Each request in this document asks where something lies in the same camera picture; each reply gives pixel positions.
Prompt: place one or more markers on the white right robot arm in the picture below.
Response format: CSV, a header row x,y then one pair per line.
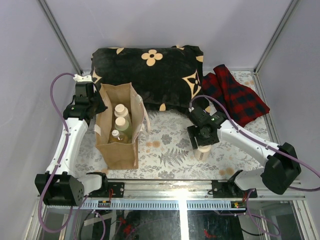
x,y
278,170

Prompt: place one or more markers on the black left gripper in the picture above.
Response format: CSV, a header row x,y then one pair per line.
x,y
103,107

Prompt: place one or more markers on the red black plaid cloth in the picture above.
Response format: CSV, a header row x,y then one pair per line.
x,y
241,102

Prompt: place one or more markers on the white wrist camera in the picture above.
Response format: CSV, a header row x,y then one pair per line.
x,y
79,78
191,109

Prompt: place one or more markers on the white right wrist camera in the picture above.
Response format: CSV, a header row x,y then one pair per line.
x,y
191,109

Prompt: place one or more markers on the green bottle wooden cap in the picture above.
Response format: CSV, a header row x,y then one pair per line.
x,y
123,125

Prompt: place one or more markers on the beige bottle wooden cap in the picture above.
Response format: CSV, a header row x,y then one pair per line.
x,y
121,111

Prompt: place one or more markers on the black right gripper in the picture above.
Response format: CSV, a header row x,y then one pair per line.
x,y
193,132

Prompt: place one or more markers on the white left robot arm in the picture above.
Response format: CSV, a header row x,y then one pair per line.
x,y
60,185

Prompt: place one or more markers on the aluminium mounting rail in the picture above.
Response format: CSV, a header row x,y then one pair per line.
x,y
159,189

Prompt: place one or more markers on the brown jute canvas bag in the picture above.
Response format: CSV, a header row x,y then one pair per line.
x,y
119,156

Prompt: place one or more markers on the floral patterned table mat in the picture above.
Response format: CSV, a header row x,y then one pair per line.
x,y
167,154

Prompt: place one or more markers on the yellow liquid bottle white cap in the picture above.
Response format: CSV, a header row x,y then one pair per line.
x,y
118,137

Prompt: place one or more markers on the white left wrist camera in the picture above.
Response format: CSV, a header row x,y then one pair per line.
x,y
79,78

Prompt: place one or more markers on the cream bottle wooden cap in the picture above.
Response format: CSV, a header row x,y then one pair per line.
x,y
202,153

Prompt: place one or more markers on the black floral blanket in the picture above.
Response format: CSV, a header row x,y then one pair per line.
x,y
166,78

